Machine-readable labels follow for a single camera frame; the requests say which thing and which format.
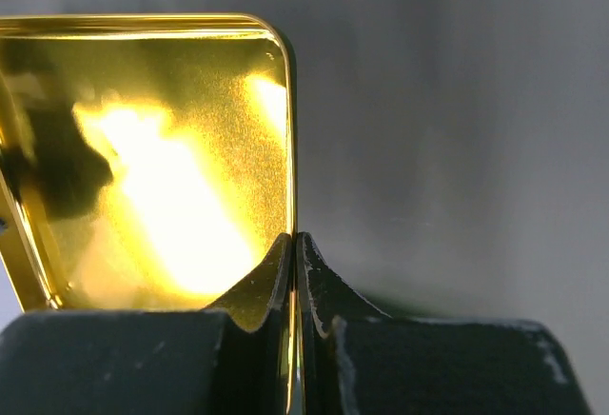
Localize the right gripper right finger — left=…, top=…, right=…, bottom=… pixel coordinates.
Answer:
left=295, top=232, right=590, bottom=414

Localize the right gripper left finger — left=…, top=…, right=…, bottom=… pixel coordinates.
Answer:
left=1, top=234, right=291, bottom=414

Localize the gold tin lid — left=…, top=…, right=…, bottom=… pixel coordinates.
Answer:
left=0, top=12, right=304, bottom=415

